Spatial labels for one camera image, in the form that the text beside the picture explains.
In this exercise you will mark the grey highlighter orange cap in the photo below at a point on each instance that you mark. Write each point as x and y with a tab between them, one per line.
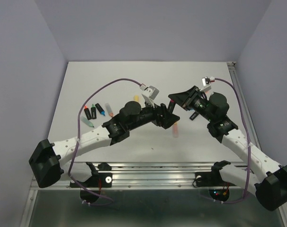
109	110

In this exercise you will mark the black highlighter orange tip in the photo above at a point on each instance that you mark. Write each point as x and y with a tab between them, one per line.
87	113

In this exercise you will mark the aluminium front rail frame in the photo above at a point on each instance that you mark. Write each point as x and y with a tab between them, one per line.
146	195

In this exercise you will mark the aluminium right rail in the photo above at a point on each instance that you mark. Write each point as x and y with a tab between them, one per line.
245	111

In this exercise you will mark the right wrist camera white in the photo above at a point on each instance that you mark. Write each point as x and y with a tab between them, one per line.
206	81

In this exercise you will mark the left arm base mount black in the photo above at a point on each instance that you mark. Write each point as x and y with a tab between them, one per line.
93	176

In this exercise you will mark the pastel green highlighter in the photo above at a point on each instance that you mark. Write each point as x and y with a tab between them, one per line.
87	122

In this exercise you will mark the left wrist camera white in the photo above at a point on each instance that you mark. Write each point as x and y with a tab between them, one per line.
149	94

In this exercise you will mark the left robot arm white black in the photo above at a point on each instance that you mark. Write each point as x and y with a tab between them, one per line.
48	159

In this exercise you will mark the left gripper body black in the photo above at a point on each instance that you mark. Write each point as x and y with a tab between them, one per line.
149	114

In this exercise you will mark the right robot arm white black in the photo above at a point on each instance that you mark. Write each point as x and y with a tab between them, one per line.
264	177

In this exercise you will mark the black highlighter purple cap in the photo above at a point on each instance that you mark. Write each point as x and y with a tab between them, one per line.
194	115

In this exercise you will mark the black highlighter pink cap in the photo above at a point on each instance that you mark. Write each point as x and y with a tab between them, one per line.
171	106

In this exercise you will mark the pastel pink highlighter orange cap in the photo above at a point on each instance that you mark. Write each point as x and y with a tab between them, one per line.
175	131

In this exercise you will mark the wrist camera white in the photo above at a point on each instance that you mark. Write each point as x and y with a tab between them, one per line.
149	94
206	81

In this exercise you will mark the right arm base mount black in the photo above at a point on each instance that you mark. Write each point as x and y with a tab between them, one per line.
209	179

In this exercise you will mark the black highlighter blue cap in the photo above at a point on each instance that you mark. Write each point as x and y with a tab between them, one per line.
100	109

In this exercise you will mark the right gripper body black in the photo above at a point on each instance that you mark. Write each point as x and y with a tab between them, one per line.
198	104

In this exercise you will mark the black highlighter green cap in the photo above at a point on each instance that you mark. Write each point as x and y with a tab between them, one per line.
93	112

